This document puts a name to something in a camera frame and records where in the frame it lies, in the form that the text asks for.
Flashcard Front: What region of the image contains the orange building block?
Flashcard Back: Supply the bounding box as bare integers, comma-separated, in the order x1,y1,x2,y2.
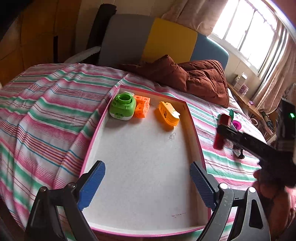
134,95,151,118

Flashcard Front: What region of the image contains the magenta perforated cup toy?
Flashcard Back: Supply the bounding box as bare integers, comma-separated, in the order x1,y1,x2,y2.
232,120,242,131

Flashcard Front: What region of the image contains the orange yellow plastic toy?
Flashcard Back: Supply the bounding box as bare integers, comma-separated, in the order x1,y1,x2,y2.
158,101,180,126

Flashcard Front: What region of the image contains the rust brown quilted blanket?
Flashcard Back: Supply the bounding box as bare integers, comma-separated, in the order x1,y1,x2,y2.
138,55,229,108

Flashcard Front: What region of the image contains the pink-rimmed white tray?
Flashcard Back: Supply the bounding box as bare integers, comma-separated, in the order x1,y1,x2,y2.
81,85,210,237

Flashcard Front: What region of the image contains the teal green spool toy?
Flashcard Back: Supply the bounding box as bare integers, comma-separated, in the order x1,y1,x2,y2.
217,109,234,120

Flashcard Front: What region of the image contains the white box on table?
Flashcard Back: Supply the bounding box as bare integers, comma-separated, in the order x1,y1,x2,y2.
233,73,247,91

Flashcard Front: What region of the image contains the grey yellow blue headboard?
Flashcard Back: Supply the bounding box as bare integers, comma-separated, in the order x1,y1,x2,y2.
98,14,229,68

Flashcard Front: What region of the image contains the beige curtain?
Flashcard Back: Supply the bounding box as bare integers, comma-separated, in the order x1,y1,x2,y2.
250,34,296,114

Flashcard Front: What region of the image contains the person's right hand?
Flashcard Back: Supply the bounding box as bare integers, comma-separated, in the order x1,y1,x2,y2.
252,169,295,240

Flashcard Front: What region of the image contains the purple box on table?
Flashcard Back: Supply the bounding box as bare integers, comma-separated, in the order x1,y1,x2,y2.
239,84,248,95

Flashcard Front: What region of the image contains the wooden bedside table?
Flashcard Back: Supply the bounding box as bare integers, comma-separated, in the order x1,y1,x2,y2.
227,83,273,140

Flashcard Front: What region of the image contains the striped bed cover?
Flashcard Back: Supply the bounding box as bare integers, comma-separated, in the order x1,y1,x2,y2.
1,64,258,232

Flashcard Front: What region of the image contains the window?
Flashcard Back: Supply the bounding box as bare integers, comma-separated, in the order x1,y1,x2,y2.
211,0,278,73

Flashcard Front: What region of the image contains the green round toy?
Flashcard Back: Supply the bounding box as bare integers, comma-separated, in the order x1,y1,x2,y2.
109,92,137,121

